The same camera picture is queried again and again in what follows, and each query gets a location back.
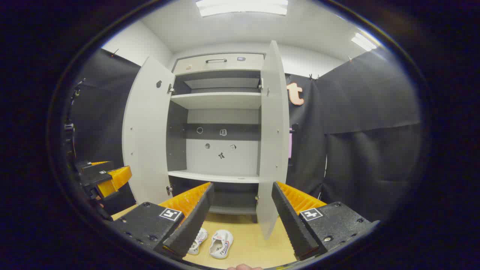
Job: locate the ceiling light panel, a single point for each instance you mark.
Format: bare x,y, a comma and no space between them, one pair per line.
363,42
240,6

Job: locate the white canvas shoe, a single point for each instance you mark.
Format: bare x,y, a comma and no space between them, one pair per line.
221,243
199,240

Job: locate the grey shoe cabinet door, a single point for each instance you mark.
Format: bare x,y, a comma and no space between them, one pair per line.
273,131
148,131

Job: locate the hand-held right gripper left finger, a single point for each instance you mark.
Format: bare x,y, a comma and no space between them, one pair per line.
195,221

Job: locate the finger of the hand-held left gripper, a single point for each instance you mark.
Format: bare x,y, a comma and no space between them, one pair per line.
112,180
93,165

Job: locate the black backdrop cloth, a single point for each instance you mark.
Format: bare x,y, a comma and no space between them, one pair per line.
367,112

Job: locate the grey shoe cabinet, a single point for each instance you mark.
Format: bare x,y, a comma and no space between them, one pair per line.
217,100

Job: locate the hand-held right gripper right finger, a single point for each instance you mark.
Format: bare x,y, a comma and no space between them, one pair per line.
290,221

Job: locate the grey cabinet drawer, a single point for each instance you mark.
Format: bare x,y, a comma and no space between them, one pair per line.
247,65

